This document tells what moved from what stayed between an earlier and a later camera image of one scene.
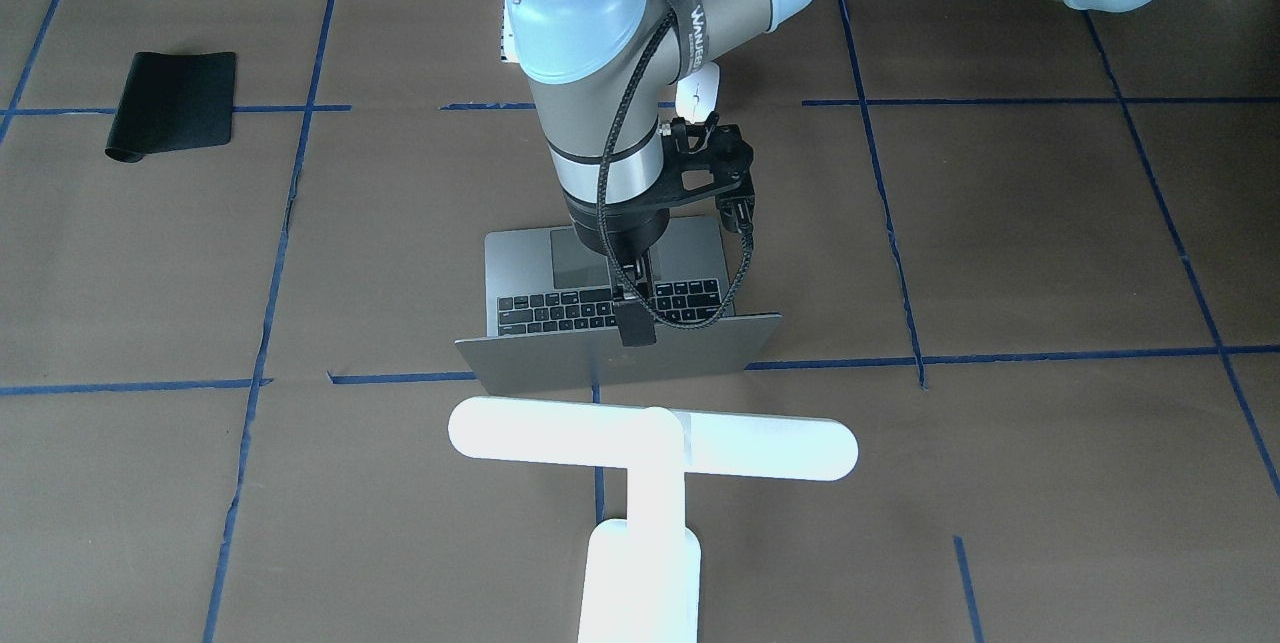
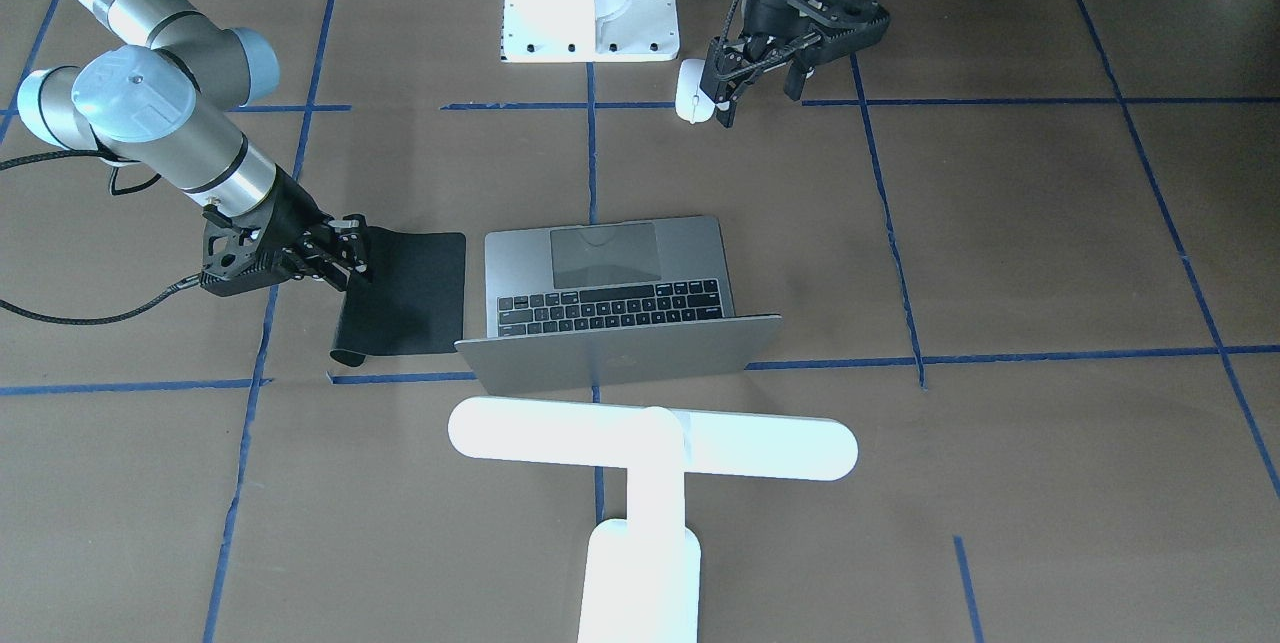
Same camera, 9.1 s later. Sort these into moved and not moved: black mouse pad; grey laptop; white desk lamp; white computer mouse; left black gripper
Moved: left black gripper; black mouse pad
Not moved: white desk lamp; grey laptop; white computer mouse
